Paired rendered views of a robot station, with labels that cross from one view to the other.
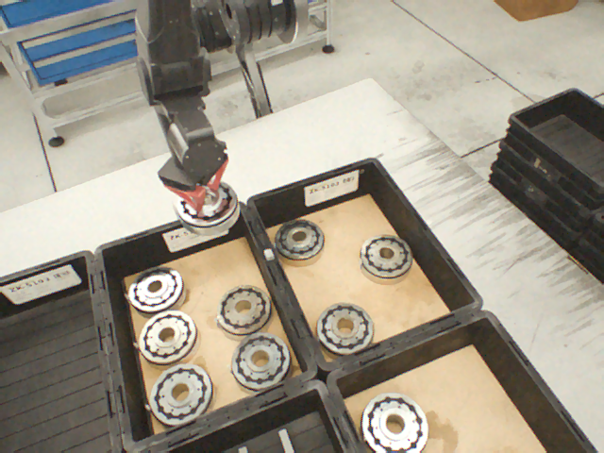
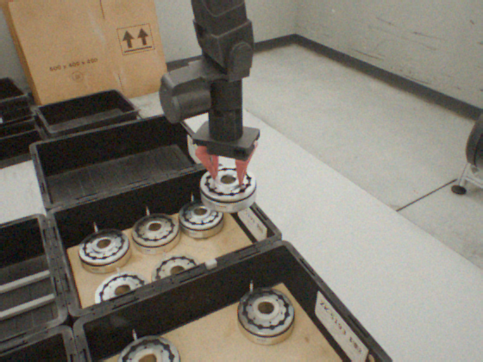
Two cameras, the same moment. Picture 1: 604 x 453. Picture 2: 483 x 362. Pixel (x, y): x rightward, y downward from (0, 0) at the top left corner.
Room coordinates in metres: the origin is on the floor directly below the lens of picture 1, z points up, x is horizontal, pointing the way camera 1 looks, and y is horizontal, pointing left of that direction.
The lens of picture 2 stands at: (0.47, -0.46, 1.50)
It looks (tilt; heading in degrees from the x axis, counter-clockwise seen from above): 37 degrees down; 81
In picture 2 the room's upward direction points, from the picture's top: straight up
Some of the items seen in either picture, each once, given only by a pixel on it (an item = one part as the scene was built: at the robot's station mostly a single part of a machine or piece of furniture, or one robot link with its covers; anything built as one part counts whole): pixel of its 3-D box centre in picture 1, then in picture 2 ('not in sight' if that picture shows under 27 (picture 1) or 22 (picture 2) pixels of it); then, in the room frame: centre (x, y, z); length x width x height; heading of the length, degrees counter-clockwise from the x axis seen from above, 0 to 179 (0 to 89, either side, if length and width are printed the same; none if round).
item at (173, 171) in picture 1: (189, 148); (225, 123); (0.55, 0.16, 1.16); 0.10 x 0.07 x 0.07; 151
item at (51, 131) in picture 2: not in sight; (96, 149); (0.04, 1.44, 0.37); 0.40 x 0.30 x 0.45; 24
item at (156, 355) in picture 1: (167, 336); (155, 228); (0.39, 0.26, 0.86); 0.10 x 0.10 x 0.01
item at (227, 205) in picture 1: (207, 201); (228, 182); (0.55, 0.16, 1.04); 0.10 x 0.10 x 0.01
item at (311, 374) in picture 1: (196, 307); (162, 227); (0.41, 0.19, 0.92); 0.40 x 0.30 x 0.02; 19
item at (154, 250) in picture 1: (203, 321); (165, 246); (0.41, 0.19, 0.87); 0.40 x 0.30 x 0.11; 19
